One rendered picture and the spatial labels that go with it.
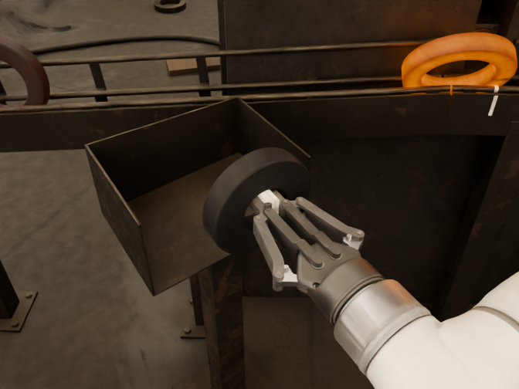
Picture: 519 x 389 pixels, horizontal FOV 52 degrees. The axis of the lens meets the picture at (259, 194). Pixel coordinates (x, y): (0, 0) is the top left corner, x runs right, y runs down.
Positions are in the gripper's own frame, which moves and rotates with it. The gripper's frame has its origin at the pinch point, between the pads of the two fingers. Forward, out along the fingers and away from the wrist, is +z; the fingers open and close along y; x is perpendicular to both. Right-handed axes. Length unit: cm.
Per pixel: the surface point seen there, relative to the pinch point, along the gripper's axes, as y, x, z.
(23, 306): -34, -75, 62
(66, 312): -24, -75, 55
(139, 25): 67, -84, 224
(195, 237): -5.5, -13.2, 8.7
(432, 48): 37.6, 7.3, 8.3
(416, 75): 37.8, 1.5, 10.1
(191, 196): -1.9, -13.3, 17.4
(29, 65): -16, -2, 52
